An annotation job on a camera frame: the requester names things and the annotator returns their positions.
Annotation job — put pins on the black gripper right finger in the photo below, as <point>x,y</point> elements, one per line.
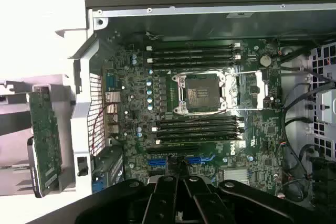
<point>199,203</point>

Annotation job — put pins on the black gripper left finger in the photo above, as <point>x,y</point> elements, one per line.
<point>162,203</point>

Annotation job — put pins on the blue expansion slot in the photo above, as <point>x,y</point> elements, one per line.
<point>157,162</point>

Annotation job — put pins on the black expansion slot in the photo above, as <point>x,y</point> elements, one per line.
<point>170,150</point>

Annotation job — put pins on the black RAM slot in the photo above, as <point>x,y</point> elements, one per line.
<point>197,121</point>
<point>197,127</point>
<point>197,139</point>
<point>194,46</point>
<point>197,133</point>
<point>194,52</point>
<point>194,58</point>
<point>194,64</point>

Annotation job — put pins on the silver chipset heatsink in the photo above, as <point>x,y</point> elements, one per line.
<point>235,176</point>

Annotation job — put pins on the green motherboard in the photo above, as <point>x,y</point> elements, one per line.
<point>262,134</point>

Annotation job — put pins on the CPU socket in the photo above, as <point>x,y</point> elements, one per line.
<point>199,93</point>

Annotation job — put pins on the black plastic shroud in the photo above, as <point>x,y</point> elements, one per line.
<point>323,182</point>

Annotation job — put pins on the metal socket cover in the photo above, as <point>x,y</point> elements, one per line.
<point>261,90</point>

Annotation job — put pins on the grey parts rack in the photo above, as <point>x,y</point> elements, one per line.
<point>15,179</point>

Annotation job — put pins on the silver coin battery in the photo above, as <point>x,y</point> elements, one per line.
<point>265,61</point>

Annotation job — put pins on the perforated metal drive cage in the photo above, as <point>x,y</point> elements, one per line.
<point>325,103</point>

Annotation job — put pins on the black and grey PC case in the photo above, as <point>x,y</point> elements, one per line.
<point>210,24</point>

